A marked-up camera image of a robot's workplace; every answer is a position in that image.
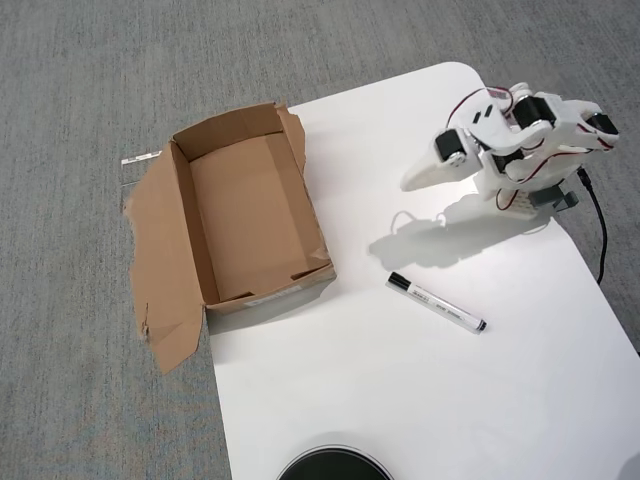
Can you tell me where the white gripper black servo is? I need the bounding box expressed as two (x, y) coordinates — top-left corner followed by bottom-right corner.
(401, 127), (484, 193)

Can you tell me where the clear plastic strip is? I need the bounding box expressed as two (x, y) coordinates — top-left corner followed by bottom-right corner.
(120, 149), (164, 187)

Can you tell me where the black power cable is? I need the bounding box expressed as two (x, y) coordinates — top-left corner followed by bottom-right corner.
(577, 167), (609, 286)

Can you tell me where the open brown cardboard box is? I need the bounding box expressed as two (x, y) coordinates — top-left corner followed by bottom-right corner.
(122, 99), (337, 375)

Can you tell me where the red wrist servo wire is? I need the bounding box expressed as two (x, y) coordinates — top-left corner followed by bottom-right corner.
(446, 87), (519, 124)

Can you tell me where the white marker pen black cap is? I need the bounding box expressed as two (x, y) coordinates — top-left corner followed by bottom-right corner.
(385, 270), (489, 335)

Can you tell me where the black round object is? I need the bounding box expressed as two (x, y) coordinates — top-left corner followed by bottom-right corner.
(276, 443), (394, 480)

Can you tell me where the grey table clamp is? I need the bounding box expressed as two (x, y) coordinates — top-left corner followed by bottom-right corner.
(529, 184), (580, 214)

